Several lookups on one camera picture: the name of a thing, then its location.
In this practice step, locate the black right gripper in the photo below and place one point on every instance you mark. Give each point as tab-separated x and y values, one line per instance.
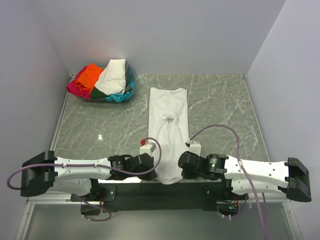
186	174

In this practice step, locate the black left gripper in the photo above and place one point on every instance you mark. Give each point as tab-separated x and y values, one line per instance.
149	175

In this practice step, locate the white t-shirt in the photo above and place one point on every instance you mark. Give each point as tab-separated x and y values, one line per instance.
168	124
112	80

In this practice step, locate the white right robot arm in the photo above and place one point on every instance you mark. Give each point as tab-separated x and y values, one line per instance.
241	177

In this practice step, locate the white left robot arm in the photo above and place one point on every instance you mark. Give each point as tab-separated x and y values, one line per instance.
46	172

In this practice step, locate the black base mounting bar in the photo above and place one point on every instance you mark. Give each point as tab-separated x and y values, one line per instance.
116	197

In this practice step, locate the turquoise t-shirt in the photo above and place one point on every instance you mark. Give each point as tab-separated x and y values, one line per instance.
119	97

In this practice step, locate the white t-shirt in basket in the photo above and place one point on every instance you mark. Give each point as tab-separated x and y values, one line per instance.
112	80

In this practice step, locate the teal plastic laundry basket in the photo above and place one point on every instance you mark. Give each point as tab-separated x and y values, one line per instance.
98	96

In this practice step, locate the orange t-shirt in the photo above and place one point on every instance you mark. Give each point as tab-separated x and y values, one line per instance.
88	78

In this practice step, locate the pink t-shirt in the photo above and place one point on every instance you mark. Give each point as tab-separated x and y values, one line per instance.
73	89

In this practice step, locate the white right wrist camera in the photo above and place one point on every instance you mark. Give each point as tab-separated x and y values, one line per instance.
194	147

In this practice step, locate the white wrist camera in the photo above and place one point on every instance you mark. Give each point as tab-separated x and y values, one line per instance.
147	148
194	147

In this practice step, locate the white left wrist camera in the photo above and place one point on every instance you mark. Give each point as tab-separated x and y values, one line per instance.
147	148

